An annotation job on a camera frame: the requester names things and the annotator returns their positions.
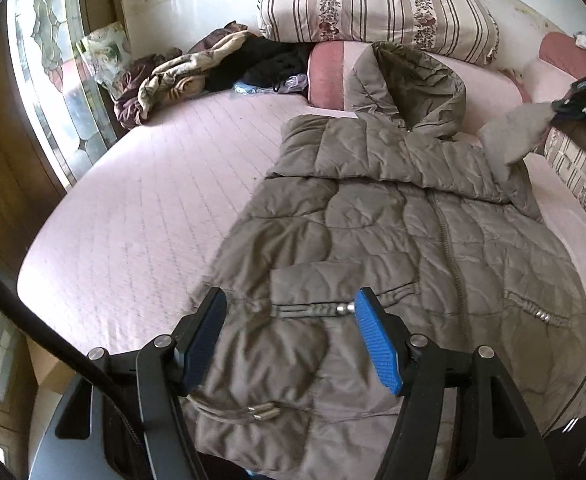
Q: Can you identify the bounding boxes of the black clothes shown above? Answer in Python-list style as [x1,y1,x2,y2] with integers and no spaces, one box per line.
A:
[205,37,311,93]

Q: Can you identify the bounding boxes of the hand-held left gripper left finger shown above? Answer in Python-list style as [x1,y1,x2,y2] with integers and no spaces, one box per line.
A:
[55,287,228,480]

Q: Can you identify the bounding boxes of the black cable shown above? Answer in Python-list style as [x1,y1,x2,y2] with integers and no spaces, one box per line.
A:
[0,247,146,480]

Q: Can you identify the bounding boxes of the wooden window frame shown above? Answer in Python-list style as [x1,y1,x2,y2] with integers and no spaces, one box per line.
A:
[0,10,68,271]

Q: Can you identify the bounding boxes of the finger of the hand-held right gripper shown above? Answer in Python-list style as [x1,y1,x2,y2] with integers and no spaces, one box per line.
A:
[552,97,586,123]

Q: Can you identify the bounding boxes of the pink pillow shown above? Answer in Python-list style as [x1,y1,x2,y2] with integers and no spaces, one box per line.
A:
[525,32,586,103]
[307,41,534,136]

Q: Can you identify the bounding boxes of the striped floral folded quilt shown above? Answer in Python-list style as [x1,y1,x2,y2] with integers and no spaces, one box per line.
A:
[258,0,501,66]

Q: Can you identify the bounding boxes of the clear blue plastic bag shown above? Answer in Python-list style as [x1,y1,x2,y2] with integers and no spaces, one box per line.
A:
[233,74,308,96]

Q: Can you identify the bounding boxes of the olive quilted hooded jacket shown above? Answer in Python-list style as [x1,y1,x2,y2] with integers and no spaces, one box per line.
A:
[183,42,586,476]

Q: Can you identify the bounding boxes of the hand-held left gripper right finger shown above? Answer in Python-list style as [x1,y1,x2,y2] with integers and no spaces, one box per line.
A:
[354,287,556,480]

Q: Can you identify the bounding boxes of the stained glass window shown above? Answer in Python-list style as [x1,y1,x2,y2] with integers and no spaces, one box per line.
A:
[5,0,118,186]

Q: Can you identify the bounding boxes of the brown beige blanket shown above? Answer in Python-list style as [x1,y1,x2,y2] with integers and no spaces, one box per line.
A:
[114,22,254,131]

